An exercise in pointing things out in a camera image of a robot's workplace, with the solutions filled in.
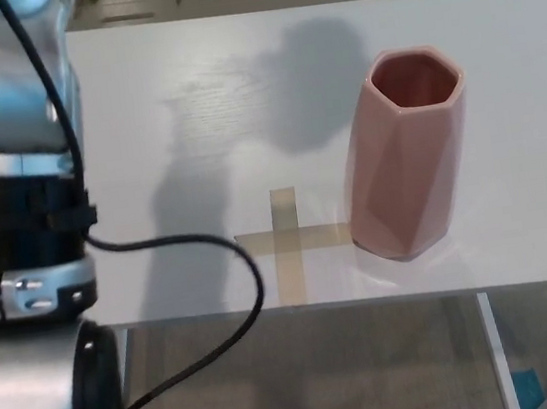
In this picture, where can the teal object on floor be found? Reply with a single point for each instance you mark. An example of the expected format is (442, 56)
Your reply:
(529, 390)

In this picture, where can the long tan tape strip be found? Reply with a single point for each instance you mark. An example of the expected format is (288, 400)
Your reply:
(291, 278)

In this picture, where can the pink faceted ceramic vase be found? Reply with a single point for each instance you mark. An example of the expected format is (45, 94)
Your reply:
(407, 182)

